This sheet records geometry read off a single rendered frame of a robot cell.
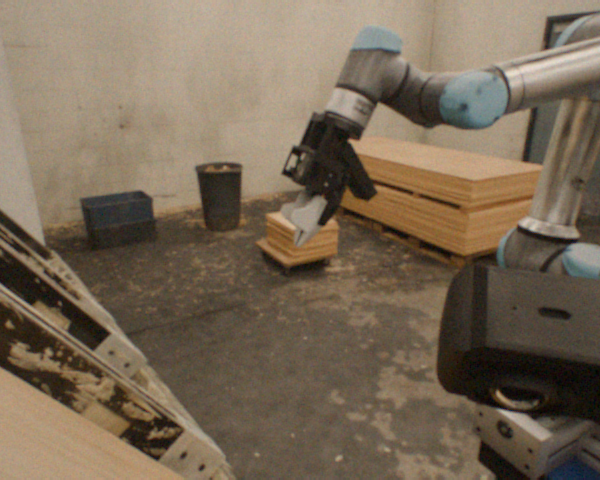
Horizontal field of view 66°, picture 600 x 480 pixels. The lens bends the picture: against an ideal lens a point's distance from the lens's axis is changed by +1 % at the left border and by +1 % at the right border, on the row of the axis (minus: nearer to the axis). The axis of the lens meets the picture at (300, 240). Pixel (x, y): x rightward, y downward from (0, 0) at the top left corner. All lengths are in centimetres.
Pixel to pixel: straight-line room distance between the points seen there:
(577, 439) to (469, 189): 301
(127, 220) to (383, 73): 411
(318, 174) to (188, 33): 512
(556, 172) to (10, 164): 376
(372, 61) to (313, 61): 571
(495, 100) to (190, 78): 521
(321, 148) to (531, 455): 64
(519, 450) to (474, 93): 63
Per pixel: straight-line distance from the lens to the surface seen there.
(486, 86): 68
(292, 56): 630
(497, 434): 101
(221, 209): 486
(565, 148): 103
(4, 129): 412
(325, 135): 73
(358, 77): 75
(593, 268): 95
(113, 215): 466
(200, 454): 89
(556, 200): 104
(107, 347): 115
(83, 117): 554
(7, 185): 419
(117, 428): 78
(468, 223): 396
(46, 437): 57
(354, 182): 78
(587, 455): 108
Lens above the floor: 158
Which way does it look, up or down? 20 degrees down
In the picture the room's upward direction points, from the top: straight up
